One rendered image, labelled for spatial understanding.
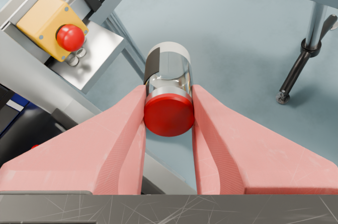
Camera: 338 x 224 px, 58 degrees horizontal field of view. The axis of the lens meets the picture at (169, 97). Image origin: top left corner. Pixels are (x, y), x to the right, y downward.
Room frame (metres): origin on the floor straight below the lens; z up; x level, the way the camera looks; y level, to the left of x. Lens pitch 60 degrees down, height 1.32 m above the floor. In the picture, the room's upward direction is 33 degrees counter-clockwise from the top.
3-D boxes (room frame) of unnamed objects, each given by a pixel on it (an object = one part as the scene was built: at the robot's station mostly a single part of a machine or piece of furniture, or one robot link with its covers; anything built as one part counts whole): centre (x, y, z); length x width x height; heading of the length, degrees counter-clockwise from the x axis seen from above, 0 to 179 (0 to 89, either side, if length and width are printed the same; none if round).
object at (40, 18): (0.41, 0.09, 1.00); 0.08 x 0.07 x 0.07; 23
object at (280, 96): (0.52, -0.62, 0.07); 0.50 x 0.08 x 0.14; 113
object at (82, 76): (0.46, 0.10, 0.87); 0.14 x 0.13 x 0.02; 23
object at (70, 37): (0.37, 0.08, 0.99); 0.04 x 0.04 x 0.04; 23
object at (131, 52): (0.60, 0.02, 0.46); 0.09 x 0.09 x 0.77; 23
